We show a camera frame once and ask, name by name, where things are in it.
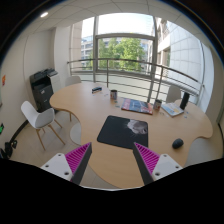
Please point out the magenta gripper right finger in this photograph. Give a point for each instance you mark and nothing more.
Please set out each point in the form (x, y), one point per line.
(153, 166)

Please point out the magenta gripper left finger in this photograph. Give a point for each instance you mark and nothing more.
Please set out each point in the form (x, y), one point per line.
(70, 166)

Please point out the black computer mouse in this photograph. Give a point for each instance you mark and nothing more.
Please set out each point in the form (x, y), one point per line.
(177, 143)

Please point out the black mouse pad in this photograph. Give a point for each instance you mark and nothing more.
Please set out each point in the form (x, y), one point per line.
(123, 132)

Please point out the white chair wooden legs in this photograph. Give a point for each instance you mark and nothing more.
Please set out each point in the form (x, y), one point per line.
(39, 120)

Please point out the colourful magazine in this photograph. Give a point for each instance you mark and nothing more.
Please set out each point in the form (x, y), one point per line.
(137, 106)

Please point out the light booklet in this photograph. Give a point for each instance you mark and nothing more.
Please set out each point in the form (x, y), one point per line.
(172, 109)

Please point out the dark mug right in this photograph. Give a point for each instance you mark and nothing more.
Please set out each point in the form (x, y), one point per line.
(157, 104)

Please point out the dark mug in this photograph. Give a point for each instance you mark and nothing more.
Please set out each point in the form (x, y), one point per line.
(113, 94)
(157, 104)

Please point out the black cylindrical speaker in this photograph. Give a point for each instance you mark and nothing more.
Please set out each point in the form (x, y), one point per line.
(184, 100)

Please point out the white chair right back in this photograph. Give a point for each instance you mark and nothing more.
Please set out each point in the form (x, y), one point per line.
(174, 93)

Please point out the dark mug left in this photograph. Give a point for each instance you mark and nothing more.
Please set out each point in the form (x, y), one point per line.
(113, 94)

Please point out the small black device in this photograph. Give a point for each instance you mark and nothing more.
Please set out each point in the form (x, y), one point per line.
(96, 89)

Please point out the black office printer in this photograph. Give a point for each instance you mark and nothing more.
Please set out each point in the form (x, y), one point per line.
(44, 84)

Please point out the white chair behind table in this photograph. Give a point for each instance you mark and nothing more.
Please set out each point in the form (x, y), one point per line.
(72, 80)

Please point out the metal window railing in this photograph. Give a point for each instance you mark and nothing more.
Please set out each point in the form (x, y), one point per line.
(136, 79)

